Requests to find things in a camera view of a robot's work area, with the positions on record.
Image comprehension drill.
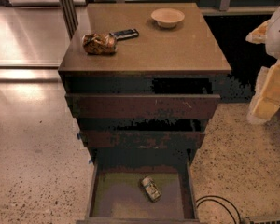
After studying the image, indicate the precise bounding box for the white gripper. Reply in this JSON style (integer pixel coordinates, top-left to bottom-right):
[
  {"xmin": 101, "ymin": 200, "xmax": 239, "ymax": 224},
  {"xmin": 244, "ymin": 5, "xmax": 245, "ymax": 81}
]
[{"xmin": 245, "ymin": 20, "xmax": 280, "ymax": 125}]

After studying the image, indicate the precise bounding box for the green 7up can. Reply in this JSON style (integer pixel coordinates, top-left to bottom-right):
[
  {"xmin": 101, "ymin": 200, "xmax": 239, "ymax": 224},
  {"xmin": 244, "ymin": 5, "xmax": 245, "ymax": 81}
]
[{"xmin": 141, "ymin": 176, "xmax": 161, "ymax": 202}]

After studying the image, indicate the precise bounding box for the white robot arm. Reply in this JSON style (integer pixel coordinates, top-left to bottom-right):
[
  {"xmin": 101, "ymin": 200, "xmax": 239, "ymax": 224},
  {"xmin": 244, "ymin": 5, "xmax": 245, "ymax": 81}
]
[{"xmin": 245, "ymin": 7, "xmax": 280, "ymax": 125}]

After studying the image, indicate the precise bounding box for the brown drawer cabinet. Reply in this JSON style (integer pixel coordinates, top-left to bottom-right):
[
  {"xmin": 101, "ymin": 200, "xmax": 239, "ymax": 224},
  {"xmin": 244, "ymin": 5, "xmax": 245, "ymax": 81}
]
[{"xmin": 57, "ymin": 2, "xmax": 232, "ymax": 224}]

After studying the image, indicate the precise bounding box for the top cabinet drawer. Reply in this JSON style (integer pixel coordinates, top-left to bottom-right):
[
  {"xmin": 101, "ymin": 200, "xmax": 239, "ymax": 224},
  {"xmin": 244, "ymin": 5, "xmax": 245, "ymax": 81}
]
[{"xmin": 65, "ymin": 93, "xmax": 220, "ymax": 119}]

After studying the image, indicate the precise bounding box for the cabinet drawer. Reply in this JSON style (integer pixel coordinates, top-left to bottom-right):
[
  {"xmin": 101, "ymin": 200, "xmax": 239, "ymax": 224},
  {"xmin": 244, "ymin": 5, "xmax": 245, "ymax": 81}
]
[
  {"xmin": 65, "ymin": 93, "xmax": 220, "ymax": 119},
  {"xmin": 80, "ymin": 130, "xmax": 205, "ymax": 149}
]

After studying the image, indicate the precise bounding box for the middle cabinet drawer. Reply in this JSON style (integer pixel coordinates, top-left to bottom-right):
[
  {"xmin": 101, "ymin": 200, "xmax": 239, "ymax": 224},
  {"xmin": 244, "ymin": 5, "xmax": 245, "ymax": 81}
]
[{"xmin": 80, "ymin": 130, "xmax": 205, "ymax": 149}]

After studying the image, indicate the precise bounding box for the open bottom drawer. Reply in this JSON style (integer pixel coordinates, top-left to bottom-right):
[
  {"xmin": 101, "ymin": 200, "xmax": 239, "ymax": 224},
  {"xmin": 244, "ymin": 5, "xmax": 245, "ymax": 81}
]
[{"xmin": 76, "ymin": 163, "xmax": 205, "ymax": 224}]

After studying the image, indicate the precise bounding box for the white bowl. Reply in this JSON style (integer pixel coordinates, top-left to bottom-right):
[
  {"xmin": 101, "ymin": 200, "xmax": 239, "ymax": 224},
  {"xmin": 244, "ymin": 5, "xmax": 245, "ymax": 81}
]
[{"xmin": 151, "ymin": 8, "xmax": 185, "ymax": 29}]

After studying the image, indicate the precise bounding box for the brown snack bag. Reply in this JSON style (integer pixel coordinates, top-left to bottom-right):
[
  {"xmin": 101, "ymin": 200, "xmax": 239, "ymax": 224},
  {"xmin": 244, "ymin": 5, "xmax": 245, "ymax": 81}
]
[{"xmin": 82, "ymin": 34, "xmax": 117, "ymax": 55}]

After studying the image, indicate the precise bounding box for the black floor cable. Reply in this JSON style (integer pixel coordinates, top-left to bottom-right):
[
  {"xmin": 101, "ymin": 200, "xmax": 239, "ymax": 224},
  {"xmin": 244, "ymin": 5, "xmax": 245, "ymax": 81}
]
[{"xmin": 195, "ymin": 195, "xmax": 243, "ymax": 224}]

